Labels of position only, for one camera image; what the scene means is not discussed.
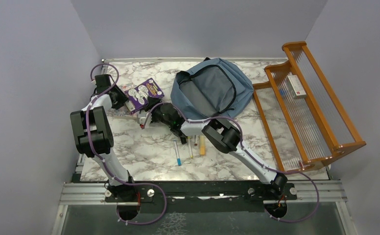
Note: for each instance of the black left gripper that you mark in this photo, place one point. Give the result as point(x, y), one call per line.
point(123, 97)

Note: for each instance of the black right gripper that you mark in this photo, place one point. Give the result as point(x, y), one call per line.
point(157, 106)

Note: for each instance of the purple activity book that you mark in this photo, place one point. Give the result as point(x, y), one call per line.
point(138, 96)

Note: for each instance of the blue student backpack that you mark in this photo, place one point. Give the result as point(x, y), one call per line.
point(214, 87)

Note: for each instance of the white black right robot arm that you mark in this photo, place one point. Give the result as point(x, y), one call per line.
point(225, 134)

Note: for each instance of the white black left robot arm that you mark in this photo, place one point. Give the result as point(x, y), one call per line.
point(93, 136)

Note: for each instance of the black blue highlighter marker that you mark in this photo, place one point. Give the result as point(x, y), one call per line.
point(183, 140)

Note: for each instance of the yellow capped white pen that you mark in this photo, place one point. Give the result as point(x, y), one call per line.
point(190, 147)

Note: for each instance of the orange highlighter marker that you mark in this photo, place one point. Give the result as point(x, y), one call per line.
point(202, 146)

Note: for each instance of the blue capped white pen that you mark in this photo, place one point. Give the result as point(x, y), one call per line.
point(177, 152)

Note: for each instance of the white red small box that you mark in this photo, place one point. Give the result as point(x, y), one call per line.
point(295, 87)

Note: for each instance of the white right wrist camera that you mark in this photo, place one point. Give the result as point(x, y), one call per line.
point(144, 119)

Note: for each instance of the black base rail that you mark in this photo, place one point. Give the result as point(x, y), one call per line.
point(182, 196)

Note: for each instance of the wooden wire rack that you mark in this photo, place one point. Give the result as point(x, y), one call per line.
point(319, 126)

